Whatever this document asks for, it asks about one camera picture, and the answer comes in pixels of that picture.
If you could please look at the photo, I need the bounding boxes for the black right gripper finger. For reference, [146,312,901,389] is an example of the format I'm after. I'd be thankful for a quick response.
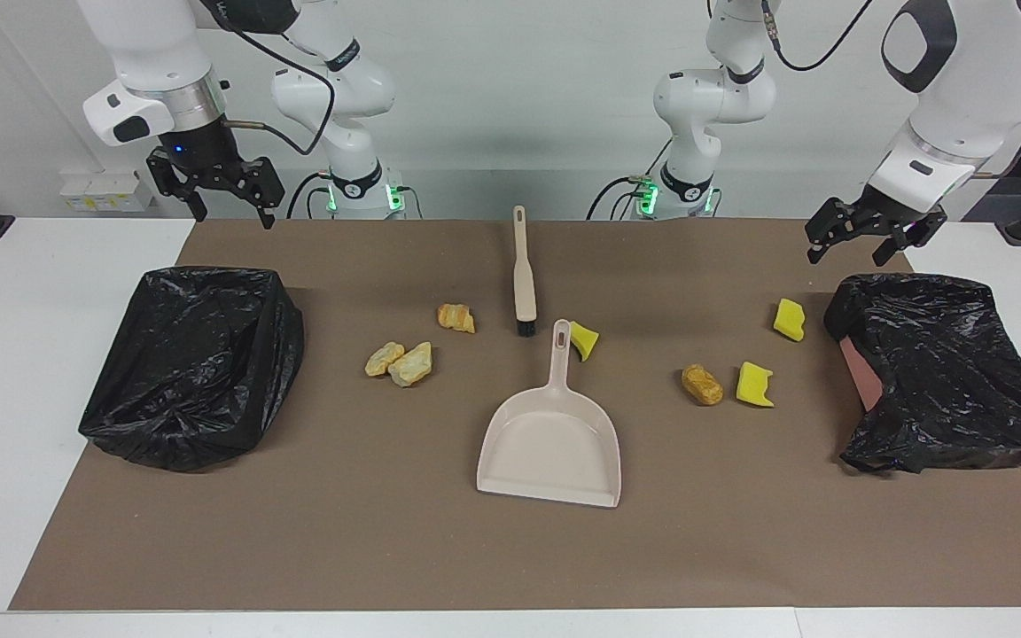
[243,158,286,230]
[147,149,208,222]

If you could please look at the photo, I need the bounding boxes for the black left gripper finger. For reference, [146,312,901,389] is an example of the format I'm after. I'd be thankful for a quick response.
[807,199,866,264]
[872,222,937,267]

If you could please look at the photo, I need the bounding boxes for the crumpled black trash bag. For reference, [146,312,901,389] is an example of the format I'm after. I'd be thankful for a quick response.
[823,273,1021,475]

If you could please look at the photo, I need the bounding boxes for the yellow sponge piece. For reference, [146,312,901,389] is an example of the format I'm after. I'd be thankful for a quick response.
[773,298,808,343]
[569,321,601,362]
[736,361,775,408]

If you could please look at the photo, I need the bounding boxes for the beige plastic dustpan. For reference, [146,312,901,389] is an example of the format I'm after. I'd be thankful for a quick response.
[476,319,622,509]

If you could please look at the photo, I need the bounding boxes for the small pale bread chunk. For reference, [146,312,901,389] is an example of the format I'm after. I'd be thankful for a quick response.
[364,341,406,377]

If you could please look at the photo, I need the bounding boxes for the brown bread roll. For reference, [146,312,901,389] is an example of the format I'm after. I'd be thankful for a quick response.
[682,363,725,407]

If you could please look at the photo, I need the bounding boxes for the large pale bread chunk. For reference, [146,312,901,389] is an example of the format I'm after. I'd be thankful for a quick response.
[387,341,433,388]

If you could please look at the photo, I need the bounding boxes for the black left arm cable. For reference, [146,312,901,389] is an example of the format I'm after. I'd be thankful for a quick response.
[763,0,1021,178]

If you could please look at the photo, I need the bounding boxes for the beige hand brush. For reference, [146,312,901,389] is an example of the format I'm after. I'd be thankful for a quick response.
[512,206,539,338]

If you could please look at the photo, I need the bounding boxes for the black base cable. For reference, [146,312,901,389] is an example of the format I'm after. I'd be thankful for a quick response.
[586,175,653,221]
[287,173,334,220]

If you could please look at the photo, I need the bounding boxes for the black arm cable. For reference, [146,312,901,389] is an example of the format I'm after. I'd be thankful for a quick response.
[763,0,1021,178]
[200,0,339,156]

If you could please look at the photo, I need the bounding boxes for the bin lined with black bag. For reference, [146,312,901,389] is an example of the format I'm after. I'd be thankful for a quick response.
[78,266,305,472]

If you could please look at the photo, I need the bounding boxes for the white wall socket box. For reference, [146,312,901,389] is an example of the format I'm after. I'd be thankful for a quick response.
[60,171,157,214]

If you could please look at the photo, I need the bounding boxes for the pink bin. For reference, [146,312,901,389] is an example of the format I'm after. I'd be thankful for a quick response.
[838,335,885,413]

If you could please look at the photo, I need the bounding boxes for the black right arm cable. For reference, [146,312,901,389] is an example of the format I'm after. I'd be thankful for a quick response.
[200,0,339,156]

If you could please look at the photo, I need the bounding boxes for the brown paper table mat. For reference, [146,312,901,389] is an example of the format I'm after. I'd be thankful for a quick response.
[10,219,1021,612]

